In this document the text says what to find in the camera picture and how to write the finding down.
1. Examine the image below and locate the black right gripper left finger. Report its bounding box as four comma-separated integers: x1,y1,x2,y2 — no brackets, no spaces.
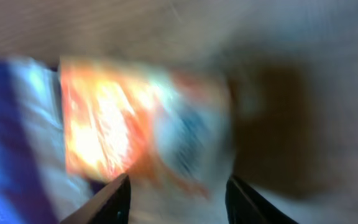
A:
60,174,131,224

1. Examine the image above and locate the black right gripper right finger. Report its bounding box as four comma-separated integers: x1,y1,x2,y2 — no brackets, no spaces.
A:
225,175,297,224

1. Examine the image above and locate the purple red pad package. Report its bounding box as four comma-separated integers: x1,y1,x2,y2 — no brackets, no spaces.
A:
0,58,93,223

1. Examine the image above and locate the small orange snack packet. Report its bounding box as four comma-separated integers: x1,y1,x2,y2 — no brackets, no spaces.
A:
58,56,231,198

